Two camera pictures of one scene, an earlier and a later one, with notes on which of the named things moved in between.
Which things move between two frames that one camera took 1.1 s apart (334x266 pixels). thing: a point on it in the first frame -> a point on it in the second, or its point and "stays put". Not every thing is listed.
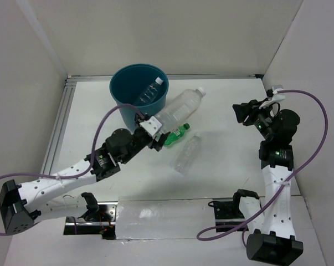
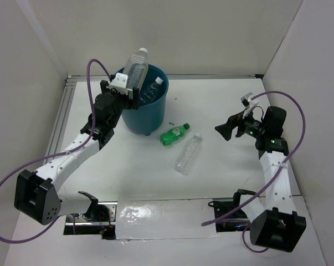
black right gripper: (251, 108) -> (226, 129)
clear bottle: (148, 95) stays put
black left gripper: (157, 145) -> (130, 103)
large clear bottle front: (180, 109) -> (137, 68)
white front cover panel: (142, 218) stays put
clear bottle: (187, 154) stays put
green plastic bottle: (176, 134) stays put
